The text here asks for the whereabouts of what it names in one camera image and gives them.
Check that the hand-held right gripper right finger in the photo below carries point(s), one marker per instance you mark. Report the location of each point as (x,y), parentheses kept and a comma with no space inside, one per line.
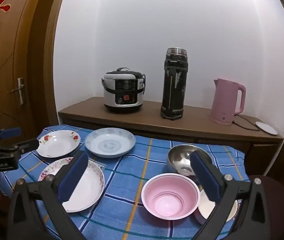
(204,177)

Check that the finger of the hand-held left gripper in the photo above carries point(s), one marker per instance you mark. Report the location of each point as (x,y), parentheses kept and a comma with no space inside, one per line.
(29,145)
(9,132)

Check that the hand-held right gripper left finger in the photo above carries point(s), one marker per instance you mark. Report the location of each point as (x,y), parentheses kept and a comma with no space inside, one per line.
(74,177)

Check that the white plate red flowers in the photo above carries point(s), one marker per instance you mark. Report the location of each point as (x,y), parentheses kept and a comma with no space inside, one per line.
(58,145)

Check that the white enamel bowl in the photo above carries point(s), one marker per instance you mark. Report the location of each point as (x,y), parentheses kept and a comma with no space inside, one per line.
(205,208)

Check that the pink plastic bowl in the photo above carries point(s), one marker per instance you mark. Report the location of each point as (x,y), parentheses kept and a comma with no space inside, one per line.
(169,197)

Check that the white plate pink floral rim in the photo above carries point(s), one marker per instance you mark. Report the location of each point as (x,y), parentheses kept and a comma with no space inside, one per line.
(89,187)

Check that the light blue patterned plate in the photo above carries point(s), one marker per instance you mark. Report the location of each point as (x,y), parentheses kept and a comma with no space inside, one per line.
(109,143)

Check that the blue plaid tablecloth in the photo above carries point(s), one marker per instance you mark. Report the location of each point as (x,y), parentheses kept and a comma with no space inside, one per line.
(124,170)

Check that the pink electric kettle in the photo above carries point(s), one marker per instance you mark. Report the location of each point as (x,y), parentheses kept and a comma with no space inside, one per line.
(224,102)

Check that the brown wooden door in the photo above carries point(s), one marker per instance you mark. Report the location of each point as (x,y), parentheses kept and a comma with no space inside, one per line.
(12,55)

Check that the white round kettle base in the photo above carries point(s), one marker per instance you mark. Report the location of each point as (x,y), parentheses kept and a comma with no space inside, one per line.
(266,128)

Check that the brown wooden cabinet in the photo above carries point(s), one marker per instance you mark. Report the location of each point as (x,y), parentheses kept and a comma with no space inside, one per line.
(144,120)

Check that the tall black thermos flask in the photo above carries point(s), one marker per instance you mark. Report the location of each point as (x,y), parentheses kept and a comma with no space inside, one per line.
(174,87)

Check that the silver black rice cooker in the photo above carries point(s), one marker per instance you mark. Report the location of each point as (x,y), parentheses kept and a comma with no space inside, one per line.
(123,92)

